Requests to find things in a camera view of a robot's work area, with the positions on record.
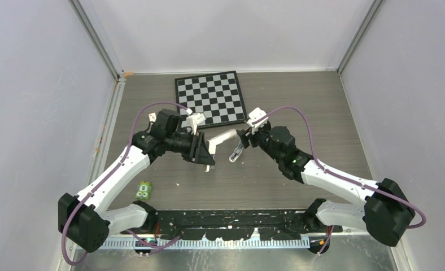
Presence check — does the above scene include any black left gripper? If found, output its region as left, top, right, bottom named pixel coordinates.
left=166, top=130, right=215, bottom=165

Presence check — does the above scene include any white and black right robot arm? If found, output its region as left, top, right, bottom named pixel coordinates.
left=237, top=124, right=416, bottom=247

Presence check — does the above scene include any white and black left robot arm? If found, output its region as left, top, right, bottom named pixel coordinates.
left=58, top=109, right=215, bottom=253

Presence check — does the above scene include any black and white chessboard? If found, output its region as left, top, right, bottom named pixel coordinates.
left=174, top=71, right=247, bottom=129

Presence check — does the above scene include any white staple box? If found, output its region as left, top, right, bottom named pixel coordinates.
left=148, top=112, right=156, bottom=123

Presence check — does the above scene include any green toy block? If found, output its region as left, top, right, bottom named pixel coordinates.
left=135, top=181, right=152, bottom=200

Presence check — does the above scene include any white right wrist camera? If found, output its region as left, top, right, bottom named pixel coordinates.
left=246, top=107, right=269, bottom=134

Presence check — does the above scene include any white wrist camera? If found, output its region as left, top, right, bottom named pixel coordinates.
left=246, top=107, right=269, bottom=134
left=182, top=108, right=206, bottom=135

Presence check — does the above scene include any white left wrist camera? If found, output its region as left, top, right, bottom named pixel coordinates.
left=182, top=108, right=206, bottom=135

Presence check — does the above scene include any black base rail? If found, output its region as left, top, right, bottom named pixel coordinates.
left=132, top=209, right=329, bottom=241

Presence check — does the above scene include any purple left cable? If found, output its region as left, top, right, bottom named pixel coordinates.
left=60, top=102, right=193, bottom=267

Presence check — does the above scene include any purple cable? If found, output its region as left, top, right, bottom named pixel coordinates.
left=60, top=102, right=193, bottom=267
left=256, top=106, right=427, bottom=229

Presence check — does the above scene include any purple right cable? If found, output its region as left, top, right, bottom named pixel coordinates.
left=256, top=106, right=427, bottom=229

